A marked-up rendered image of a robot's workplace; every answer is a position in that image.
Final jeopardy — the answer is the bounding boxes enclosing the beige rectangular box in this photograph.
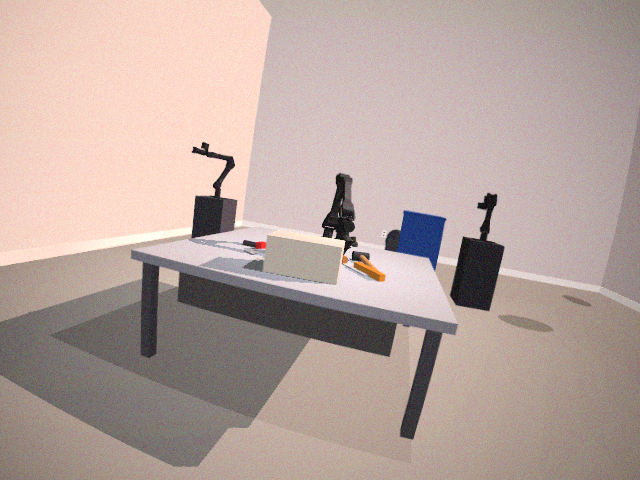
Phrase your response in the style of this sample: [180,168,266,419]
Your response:
[262,230,345,285]

